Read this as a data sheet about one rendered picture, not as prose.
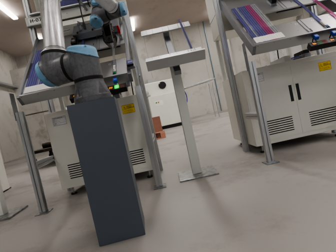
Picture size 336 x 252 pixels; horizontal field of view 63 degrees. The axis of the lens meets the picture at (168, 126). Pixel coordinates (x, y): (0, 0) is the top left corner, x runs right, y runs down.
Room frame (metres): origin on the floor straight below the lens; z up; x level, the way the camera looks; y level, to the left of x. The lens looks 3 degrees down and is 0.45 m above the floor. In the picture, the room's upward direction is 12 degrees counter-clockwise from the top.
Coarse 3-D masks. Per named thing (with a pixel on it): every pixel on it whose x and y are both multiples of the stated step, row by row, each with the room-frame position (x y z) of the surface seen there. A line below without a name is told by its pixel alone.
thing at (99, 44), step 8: (120, 24) 2.14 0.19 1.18; (120, 32) 2.05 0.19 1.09; (40, 40) 2.15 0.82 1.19; (64, 40) 2.09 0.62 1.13; (80, 40) 2.06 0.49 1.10; (88, 40) 2.04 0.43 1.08; (96, 40) 2.02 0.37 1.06; (120, 40) 1.97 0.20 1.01; (40, 48) 2.06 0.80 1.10; (96, 48) 1.94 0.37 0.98; (104, 48) 2.01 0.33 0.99
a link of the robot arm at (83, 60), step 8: (72, 48) 1.07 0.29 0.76; (80, 48) 1.07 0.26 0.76; (88, 48) 1.08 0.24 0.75; (64, 56) 1.10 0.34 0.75; (72, 56) 1.08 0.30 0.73; (80, 56) 1.07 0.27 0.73; (88, 56) 1.08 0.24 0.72; (96, 56) 1.11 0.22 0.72; (64, 64) 1.09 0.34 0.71; (72, 64) 1.08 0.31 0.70; (80, 64) 1.07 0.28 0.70; (88, 64) 1.07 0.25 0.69; (96, 64) 1.10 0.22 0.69; (64, 72) 1.10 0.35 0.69; (72, 72) 1.09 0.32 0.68; (80, 72) 1.07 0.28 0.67; (88, 72) 1.07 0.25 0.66; (96, 72) 1.09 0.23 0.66; (72, 80) 1.14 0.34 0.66
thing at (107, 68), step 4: (112, 60) 1.80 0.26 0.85; (116, 60) 1.80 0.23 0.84; (120, 60) 1.79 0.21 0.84; (124, 60) 1.79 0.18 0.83; (100, 64) 1.80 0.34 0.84; (104, 64) 1.79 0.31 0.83; (108, 64) 1.78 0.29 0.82; (112, 64) 1.77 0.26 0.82; (116, 64) 1.77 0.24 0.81; (120, 64) 1.76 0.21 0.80; (124, 64) 1.76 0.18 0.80; (104, 68) 1.76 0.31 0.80; (108, 68) 1.75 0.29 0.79; (112, 68) 1.74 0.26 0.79; (116, 68) 1.74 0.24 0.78; (120, 68) 1.73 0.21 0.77; (124, 68) 1.73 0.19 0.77; (104, 72) 1.73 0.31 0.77; (108, 72) 1.72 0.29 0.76; (112, 72) 1.70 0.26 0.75; (116, 72) 1.69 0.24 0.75; (120, 72) 1.70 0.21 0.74; (64, 84) 1.70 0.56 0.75; (24, 88) 1.73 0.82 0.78
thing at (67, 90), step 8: (104, 80) 1.67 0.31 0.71; (112, 80) 1.68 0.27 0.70; (120, 80) 1.69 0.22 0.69; (48, 88) 1.66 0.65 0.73; (56, 88) 1.65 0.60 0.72; (64, 88) 1.66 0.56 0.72; (72, 88) 1.67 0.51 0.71; (24, 96) 1.66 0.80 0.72; (32, 96) 1.67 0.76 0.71; (40, 96) 1.68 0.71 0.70; (48, 96) 1.68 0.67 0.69; (56, 96) 1.69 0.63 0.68
